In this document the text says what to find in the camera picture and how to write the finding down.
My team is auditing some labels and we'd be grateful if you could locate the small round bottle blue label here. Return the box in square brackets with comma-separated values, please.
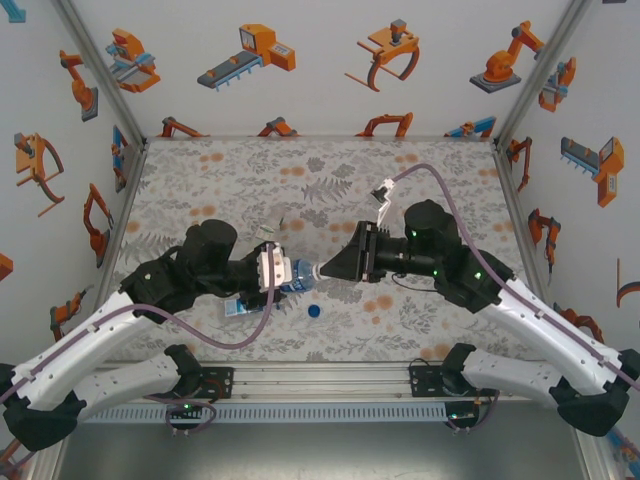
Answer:
[278, 256, 322, 295]

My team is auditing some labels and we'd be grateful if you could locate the square clear bottle blue label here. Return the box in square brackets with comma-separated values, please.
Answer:
[221, 296, 274, 320]

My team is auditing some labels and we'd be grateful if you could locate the floral patterned table cover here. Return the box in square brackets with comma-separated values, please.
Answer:
[87, 138, 556, 364]

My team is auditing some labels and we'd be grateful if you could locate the grey metal sheet panel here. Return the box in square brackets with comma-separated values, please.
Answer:
[52, 422, 589, 480]

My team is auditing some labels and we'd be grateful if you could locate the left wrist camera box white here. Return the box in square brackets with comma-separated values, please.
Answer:
[256, 241, 295, 292]

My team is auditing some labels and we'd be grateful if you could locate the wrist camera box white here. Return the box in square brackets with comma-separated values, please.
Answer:
[368, 178, 399, 227]
[256, 241, 295, 292]

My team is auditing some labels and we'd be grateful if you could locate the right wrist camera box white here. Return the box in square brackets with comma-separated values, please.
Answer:
[368, 178, 399, 227]

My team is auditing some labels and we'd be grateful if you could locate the aluminium side rail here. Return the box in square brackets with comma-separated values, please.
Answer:
[492, 139, 571, 364]
[74, 139, 151, 364]

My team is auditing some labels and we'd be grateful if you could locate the wide aluminium frame rail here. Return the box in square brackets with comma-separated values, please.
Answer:
[84, 360, 589, 405]

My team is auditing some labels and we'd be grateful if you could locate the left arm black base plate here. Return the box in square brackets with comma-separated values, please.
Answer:
[143, 366, 235, 400]

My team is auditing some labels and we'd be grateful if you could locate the slotted grey cable duct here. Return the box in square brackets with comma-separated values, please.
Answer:
[82, 403, 447, 424]

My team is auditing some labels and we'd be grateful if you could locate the thin aluminium rail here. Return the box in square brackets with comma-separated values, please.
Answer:
[143, 132, 497, 144]

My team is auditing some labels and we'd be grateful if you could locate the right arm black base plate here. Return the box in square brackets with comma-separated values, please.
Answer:
[408, 364, 504, 399]

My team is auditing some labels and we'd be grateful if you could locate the aluminium frame post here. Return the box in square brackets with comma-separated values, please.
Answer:
[492, 0, 594, 149]
[49, 0, 151, 149]

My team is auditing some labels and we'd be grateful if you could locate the aluminium frame leg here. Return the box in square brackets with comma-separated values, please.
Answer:
[19, 439, 69, 480]
[574, 429, 624, 480]

